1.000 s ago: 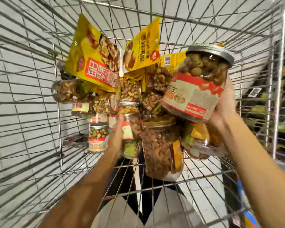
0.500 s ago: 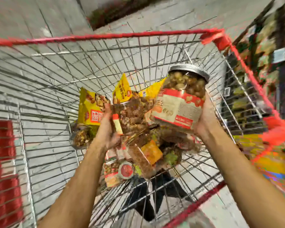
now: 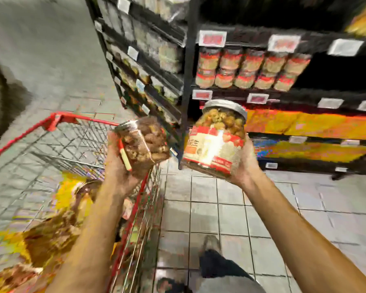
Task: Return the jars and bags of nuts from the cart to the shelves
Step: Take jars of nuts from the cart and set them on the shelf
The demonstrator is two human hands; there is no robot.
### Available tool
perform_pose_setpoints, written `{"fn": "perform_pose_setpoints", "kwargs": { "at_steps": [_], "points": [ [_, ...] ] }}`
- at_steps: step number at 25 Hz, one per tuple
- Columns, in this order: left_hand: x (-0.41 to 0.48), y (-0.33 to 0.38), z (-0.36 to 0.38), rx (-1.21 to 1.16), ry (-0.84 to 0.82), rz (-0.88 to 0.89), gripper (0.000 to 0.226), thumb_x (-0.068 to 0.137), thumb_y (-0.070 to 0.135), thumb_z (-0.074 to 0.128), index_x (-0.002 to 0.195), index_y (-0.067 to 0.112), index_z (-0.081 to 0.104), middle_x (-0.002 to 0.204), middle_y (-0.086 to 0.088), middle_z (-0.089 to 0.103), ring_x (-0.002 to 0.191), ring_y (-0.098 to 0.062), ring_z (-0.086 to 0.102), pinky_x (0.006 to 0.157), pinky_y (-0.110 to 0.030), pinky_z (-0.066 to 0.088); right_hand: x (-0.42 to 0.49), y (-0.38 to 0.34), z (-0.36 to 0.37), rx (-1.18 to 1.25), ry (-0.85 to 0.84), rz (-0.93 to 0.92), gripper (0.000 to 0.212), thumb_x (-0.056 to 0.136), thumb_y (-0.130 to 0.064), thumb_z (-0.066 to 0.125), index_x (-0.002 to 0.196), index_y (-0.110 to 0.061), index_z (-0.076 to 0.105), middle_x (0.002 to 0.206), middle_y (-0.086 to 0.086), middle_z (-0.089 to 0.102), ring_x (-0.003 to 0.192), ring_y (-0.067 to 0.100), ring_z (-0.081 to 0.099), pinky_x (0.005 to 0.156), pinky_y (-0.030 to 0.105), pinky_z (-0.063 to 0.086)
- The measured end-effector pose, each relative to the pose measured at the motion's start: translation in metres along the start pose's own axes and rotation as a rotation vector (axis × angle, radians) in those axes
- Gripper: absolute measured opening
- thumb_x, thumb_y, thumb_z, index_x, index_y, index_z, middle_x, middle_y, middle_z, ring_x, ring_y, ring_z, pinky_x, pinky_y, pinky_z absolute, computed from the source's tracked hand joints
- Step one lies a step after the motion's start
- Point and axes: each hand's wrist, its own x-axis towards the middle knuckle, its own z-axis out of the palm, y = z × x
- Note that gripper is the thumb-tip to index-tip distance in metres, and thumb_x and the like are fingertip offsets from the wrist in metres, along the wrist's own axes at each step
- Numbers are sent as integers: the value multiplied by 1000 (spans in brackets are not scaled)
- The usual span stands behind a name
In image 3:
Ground person's right forearm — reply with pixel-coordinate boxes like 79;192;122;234
243;171;366;293

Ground long orange yellow box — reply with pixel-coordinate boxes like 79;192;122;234
283;113;366;141

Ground person's dark trousers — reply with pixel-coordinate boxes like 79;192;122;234
198;250;257;281

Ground red-trimmed wire shopping cart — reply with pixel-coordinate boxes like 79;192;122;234
0;112;166;293

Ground person's left hand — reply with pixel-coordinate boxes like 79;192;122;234
102;130;148;199

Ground large white price tag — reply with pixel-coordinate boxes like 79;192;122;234
327;38;364;57
268;35;301;54
198;30;228;48

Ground orange chain-print gift box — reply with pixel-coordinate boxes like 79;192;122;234
247;109;288;135

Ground colourful stocked shelving unit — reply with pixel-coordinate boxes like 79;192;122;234
84;0;190;161

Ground flat blue box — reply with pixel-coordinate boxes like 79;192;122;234
253;138;294;160

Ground person's shoe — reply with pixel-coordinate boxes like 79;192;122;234
203;235;222;254
155;278;193;293

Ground yellow nut bag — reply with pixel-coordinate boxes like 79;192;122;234
54;174;87;212

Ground pile of snacks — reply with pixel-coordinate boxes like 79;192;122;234
0;177;138;293

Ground person's right hand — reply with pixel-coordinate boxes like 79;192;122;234
229;134;263;192

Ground red-label clear nut jar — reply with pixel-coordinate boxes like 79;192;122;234
115;116;170;177

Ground peanut jar red label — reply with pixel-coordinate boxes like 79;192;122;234
181;99;249;179

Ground person's left forearm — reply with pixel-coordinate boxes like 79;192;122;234
46;183;138;293

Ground black metal store shelf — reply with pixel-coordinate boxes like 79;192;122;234
180;0;366;177

